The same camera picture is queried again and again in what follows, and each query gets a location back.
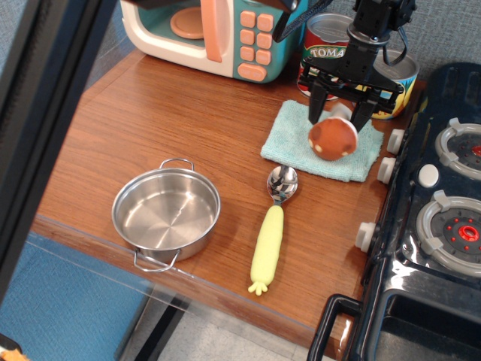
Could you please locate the toy microwave teal and cream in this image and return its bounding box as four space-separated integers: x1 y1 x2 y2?
120 1 304 83

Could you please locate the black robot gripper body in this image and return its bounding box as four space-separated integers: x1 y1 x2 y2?
300 32 403 113

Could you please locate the tomato sauce can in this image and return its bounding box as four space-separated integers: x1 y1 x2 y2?
298 13 353 96

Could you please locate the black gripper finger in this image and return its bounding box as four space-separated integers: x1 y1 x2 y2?
351 99 377 132
308 82 328 125

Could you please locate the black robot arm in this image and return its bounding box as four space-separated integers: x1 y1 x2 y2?
300 0 416 132

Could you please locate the yellow handled metal spoon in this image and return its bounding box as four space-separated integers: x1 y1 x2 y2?
248 165 298 296

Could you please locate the dark blue toy stove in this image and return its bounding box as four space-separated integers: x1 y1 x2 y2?
308 62 480 360

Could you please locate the brown white plush mushroom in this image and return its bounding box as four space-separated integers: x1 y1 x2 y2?
308 103 358 161

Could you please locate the orange object at corner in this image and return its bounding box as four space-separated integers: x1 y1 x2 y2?
1 334 30 361

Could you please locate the light blue folded towel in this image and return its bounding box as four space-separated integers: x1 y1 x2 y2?
261 100 384 182

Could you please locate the pineapple slices can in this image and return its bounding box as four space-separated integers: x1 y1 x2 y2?
373 50 419 120

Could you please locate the small steel pot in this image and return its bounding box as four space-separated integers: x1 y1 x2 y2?
111 158 221 273

